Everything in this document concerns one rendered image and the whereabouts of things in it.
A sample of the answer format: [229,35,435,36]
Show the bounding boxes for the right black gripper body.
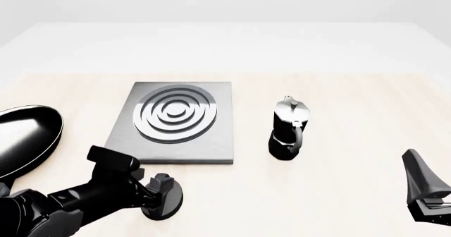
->
[405,197,451,225]

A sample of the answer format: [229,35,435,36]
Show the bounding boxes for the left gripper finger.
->
[149,174,176,196]

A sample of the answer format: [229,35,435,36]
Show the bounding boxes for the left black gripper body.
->
[128,167,160,212]

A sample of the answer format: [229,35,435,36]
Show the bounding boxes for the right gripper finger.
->
[402,148,451,205]

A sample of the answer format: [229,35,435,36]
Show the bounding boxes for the round black stove knob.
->
[140,172,185,221]

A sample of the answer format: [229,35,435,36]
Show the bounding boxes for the grey stove plate with rings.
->
[104,81,235,166]

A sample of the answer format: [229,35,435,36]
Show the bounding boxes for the black frying pan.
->
[0,104,65,181]

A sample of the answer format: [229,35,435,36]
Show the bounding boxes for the black and silver moka pot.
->
[268,94,312,162]

